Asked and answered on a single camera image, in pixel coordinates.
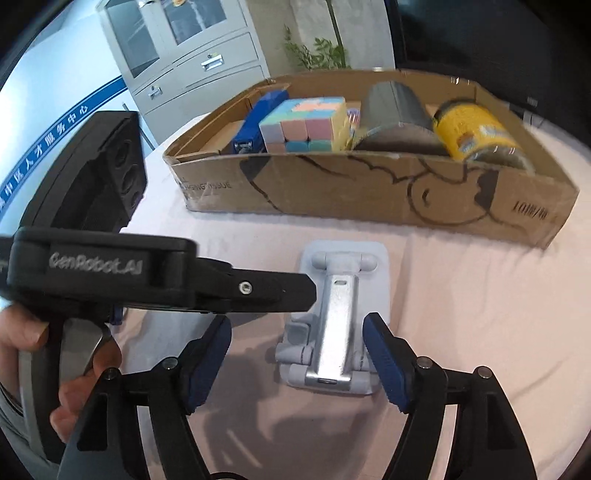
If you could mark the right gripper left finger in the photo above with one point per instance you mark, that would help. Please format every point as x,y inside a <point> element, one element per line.
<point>106,441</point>

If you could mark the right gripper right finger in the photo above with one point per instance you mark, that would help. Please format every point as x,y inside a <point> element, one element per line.
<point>488,441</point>

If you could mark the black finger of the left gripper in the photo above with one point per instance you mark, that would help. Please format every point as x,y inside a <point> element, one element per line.
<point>271,292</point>

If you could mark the grey folding phone stand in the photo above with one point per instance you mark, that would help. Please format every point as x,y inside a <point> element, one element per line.
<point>323,349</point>

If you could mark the brown cardboard box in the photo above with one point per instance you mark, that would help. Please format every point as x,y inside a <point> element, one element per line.
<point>231,133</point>

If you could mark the colourful board game box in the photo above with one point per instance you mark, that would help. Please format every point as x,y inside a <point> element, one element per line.
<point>354,116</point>

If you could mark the person's left hand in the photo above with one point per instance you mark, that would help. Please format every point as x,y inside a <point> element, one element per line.
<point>22,331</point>

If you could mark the blue plastic box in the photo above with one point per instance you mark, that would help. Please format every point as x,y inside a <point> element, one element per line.
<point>248,139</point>

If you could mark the pastel puzzle cube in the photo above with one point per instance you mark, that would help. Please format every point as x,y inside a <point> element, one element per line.
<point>303,125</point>

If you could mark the silver metal can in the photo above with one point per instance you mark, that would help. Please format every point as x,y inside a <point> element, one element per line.
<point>393,119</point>

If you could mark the grey metal filing cabinet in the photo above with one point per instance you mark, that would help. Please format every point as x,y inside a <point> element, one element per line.
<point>182,59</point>

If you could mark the shallow cardboard tray box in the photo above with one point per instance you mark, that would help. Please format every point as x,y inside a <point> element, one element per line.
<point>500,203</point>

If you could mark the green leafy plant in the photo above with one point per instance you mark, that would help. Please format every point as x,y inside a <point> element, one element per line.
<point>326,55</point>

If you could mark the yellow label can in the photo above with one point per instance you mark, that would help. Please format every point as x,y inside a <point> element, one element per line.
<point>472,133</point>

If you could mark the black monitor screen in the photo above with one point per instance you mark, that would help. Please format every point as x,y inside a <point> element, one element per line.
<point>533,54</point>

